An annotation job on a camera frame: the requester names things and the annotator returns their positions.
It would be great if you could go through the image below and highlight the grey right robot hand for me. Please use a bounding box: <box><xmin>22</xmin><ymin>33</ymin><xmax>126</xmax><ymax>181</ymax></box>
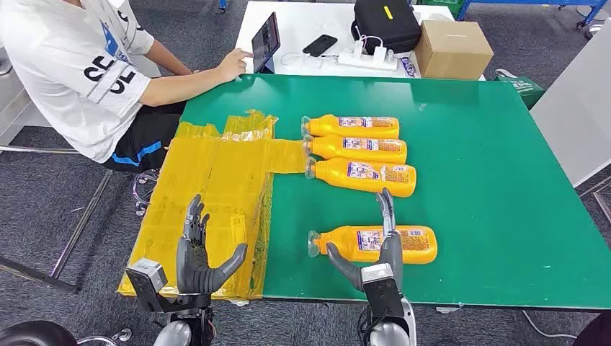
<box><xmin>326</xmin><ymin>187</ymin><xmax>405</xmax><ymax>292</ymax></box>

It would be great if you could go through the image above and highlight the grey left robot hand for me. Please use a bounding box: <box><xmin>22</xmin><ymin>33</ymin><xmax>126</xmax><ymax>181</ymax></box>
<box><xmin>175</xmin><ymin>194</ymin><xmax>249</xmax><ymax>296</ymax></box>

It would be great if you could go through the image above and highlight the person's right hand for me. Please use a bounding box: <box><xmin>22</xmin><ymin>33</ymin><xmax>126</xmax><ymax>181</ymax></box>
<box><xmin>217</xmin><ymin>48</ymin><xmax>254</xmax><ymax>83</ymax></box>

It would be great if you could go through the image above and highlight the orange detergent bottle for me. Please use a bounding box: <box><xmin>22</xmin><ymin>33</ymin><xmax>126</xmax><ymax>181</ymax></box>
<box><xmin>300</xmin><ymin>114</ymin><xmax>401</xmax><ymax>140</ymax></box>
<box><xmin>308</xmin><ymin>225</ymin><xmax>438</xmax><ymax>265</ymax></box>
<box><xmin>302</xmin><ymin>134</ymin><xmax>408</xmax><ymax>164</ymax></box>
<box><xmin>305</xmin><ymin>157</ymin><xmax>417</xmax><ymax>198</ymax></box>

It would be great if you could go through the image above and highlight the black tablet on stand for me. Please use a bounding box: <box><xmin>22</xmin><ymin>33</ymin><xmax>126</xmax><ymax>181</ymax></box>
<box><xmin>251</xmin><ymin>12</ymin><xmax>282</xmax><ymax>75</ymax></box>

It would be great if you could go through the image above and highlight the chrome stool base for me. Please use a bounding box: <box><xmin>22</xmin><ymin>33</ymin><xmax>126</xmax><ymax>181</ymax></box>
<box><xmin>132</xmin><ymin>168</ymin><xmax>161</xmax><ymax>217</ymax></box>

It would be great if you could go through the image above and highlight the black smartphone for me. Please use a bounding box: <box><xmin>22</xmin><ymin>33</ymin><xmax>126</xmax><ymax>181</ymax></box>
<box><xmin>302</xmin><ymin>34</ymin><xmax>339</xmax><ymax>58</ymax></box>

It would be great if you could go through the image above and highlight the yellow taped cardboard mat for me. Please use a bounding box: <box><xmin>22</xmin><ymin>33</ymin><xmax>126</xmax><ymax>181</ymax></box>
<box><xmin>117</xmin><ymin>110</ymin><xmax>309</xmax><ymax>301</ymax></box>

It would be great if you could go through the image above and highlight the steel bench with legs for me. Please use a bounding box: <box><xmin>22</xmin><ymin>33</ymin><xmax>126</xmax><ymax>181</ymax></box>
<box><xmin>0</xmin><ymin>48</ymin><xmax>115</xmax><ymax>295</ymax></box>

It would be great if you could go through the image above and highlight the white power strip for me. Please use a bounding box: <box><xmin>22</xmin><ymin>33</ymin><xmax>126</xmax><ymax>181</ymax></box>
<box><xmin>336</xmin><ymin>45</ymin><xmax>399</xmax><ymax>71</ymax></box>

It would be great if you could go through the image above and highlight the black zip case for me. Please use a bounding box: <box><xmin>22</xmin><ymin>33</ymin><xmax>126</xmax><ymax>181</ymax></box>
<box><xmin>350</xmin><ymin>0</ymin><xmax>423</xmax><ymax>55</ymax></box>

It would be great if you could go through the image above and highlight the person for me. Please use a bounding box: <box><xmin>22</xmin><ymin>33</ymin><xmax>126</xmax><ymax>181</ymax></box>
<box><xmin>0</xmin><ymin>0</ymin><xmax>254</xmax><ymax>174</ymax></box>

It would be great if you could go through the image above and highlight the black round stool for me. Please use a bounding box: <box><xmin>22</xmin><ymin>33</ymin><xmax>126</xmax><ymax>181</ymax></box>
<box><xmin>0</xmin><ymin>319</ymin><xmax>133</xmax><ymax>346</ymax></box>

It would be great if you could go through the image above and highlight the brown cardboard box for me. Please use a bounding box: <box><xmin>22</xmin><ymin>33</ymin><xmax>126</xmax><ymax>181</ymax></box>
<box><xmin>414</xmin><ymin>19</ymin><xmax>494</xmax><ymax>81</ymax></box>

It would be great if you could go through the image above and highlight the green shopping bag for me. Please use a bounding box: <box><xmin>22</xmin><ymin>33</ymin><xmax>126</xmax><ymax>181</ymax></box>
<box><xmin>494</xmin><ymin>68</ymin><xmax>546</xmax><ymax>111</ymax></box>

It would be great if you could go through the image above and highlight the green plastic crate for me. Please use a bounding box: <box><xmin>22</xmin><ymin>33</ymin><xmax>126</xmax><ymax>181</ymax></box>
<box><xmin>414</xmin><ymin>0</ymin><xmax>466</xmax><ymax>15</ymax></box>

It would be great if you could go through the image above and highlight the dark round stool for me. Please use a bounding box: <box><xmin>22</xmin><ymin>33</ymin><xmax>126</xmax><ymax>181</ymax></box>
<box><xmin>572</xmin><ymin>312</ymin><xmax>611</xmax><ymax>346</ymax></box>

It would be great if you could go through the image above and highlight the white panel table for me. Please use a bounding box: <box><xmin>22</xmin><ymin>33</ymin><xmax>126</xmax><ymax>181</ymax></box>
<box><xmin>530</xmin><ymin>19</ymin><xmax>611</xmax><ymax>188</ymax></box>

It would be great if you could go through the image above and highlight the blue metal rack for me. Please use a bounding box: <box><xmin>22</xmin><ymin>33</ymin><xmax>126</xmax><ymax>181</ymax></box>
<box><xmin>455</xmin><ymin>0</ymin><xmax>610</xmax><ymax>30</ymax></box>

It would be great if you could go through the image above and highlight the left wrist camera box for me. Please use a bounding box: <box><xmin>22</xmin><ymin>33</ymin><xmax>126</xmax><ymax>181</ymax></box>
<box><xmin>125</xmin><ymin>257</ymin><xmax>180</xmax><ymax>314</ymax></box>

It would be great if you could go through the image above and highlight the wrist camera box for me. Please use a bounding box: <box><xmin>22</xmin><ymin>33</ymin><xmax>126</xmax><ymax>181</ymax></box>
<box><xmin>360</xmin><ymin>263</ymin><xmax>406</xmax><ymax>320</ymax></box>
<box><xmin>125</xmin><ymin>257</ymin><xmax>180</xmax><ymax>314</ymax></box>

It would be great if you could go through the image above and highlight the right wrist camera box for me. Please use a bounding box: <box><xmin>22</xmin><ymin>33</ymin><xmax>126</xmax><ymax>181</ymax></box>
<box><xmin>360</xmin><ymin>263</ymin><xmax>406</xmax><ymax>320</ymax></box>

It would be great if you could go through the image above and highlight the white charging cable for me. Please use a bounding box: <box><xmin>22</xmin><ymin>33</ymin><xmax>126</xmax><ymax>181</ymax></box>
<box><xmin>280</xmin><ymin>50</ymin><xmax>341</xmax><ymax>68</ymax></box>

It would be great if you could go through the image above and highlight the white floor cable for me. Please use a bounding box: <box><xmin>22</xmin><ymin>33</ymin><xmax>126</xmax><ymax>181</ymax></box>
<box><xmin>521</xmin><ymin>310</ymin><xmax>579</xmax><ymax>340</ymax></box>

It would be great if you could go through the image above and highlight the grey metal floor frame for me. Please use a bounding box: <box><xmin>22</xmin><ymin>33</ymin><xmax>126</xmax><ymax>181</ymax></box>
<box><xmin>578</xmin><ymin>175</ymin><xmax>611</xmax><ymax>226</ymax></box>

